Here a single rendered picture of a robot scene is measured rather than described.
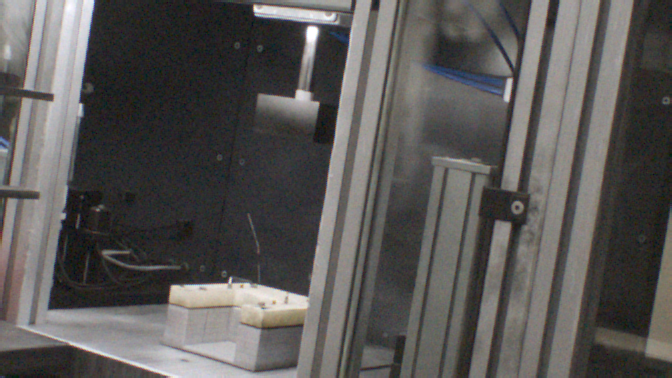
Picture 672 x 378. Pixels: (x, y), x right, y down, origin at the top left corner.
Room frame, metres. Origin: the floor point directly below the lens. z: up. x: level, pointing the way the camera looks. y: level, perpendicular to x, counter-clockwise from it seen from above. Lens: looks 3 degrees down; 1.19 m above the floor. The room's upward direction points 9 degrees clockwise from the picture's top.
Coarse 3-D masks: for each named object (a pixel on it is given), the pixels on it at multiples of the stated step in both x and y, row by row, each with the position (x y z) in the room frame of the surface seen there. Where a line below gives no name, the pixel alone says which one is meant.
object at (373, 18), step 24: (48, 0) 1.39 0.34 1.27; (48, 24) 1.39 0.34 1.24; (72, 48) 1.39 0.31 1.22; (360, 72) 1.17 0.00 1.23; (360, 96) 1.16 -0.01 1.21; (360, 120) 1.16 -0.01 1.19; (24, 168) 1.39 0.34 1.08; (48, 192) 1.39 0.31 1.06; (48, 216) 1.40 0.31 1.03; (336, 216) 1.17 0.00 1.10; (336, 240) 1.16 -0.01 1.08; (336, 264) 1.16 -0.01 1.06
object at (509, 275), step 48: (240, 0) 1.27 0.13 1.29; (576, 0) 1.06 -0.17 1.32; (528, 48) 1.08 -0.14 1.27; (528, 96) 1.07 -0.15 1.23; (528, 144) 1.08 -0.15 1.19; (96, 192) 1.58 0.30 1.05; (528, 192) 1.07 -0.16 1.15; (96, 240) 1.56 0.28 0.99; (528, 240) 1.06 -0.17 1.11; (96, 288) 1.57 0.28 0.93; (144, 288) 1.68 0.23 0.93; (528, 288) 1.06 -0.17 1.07; (480, 336) 1.08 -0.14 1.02
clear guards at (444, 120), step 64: (0, 0) 1.43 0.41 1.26; (256, 0) 1.24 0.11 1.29; (320, 0) 1.20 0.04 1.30; (448, 0) 1.12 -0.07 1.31; (512, 0) 1.09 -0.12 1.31; (0, 64) 1.42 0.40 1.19; (448, 64) 1.12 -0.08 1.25; (512, 64) 1.08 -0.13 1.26; (0, 128) 1.41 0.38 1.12; (384, 128) 1.15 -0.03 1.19; (448, 128) 1.11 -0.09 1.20; (384, 192) 1.14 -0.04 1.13; (448, 192) 1.11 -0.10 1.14; (384, 256) 1.14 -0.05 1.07; (448, 256) 1.10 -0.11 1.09; (384, 320) 1.13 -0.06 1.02; (448, 320) 1.10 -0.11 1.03
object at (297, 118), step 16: (320, 32) 1.45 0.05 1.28; (304, 48) 1.45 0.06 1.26; (320, 48) 1.45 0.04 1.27; (304, 64) 1.44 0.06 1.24; (304, 80) 1.44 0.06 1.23; (272, 96) 1.44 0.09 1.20; (304, 96) 1.44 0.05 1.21; (256, 112) 1.45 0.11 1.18; (272, 112) 1.44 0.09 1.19; (288, 112) 1.42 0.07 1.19; (304, 112) 1.41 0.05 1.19; (320, 112) 1.41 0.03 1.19; (336, 112) 1.44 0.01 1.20; (256, 128) 1.45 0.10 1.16; (272, 128) 1.43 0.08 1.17; (288, 128) 1.42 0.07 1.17; (304, 128) 1.41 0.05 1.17; (320, 128) 1.41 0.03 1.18
